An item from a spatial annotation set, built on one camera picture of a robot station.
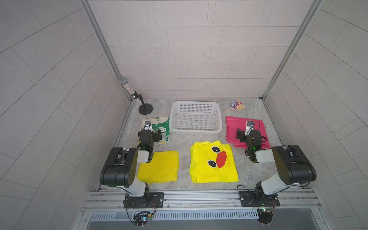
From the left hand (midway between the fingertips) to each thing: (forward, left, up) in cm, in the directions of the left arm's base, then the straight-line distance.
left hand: (153, 127), depth 94 cm
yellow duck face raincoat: (-22, -38, -2) cm, 44 cm away
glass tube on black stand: (+18, +10, -2) cm, 21 cm away
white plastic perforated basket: (+12, -28, -3) cm, 31 cm away
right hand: (0, -61, +1) cm, 61 cm away
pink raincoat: (+4, -55, -2) cm, 55 cm away
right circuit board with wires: (-47, -62, -5) cm, 78 cm away
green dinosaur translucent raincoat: (-1, -5, 0) cm, 5 cm away
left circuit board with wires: (-48, -2, -3) cm, 49 cm away
